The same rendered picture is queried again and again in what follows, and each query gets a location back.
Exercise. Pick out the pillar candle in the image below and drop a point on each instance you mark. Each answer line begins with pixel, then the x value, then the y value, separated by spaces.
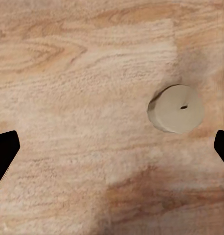
pixel 177 109

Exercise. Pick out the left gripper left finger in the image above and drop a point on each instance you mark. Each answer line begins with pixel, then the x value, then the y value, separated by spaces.
pixel 9 146

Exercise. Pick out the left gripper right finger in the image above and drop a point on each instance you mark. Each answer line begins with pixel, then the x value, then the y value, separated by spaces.
pixel 219 143

